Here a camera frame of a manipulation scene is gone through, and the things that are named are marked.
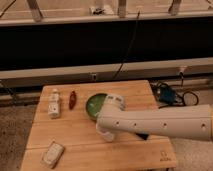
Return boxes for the green bowl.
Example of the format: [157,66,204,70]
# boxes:
[85,93,107,121]

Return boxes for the white plastic bottle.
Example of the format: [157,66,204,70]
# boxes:
[48,89,60,119]

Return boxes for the white wrapped packet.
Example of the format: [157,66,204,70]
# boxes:
[42,141,65,169]

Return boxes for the black hanging cable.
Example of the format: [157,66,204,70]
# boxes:
[111,9,141,81]

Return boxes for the black floor cables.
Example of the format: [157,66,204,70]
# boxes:
[150,71,201,109]

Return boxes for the black smartphone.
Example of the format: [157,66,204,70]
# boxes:
[136,134,149,140]

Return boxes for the blue power adapter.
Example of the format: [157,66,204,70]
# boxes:
[159,87,176,104]

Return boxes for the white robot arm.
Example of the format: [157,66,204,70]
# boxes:
[96,94,213,141]

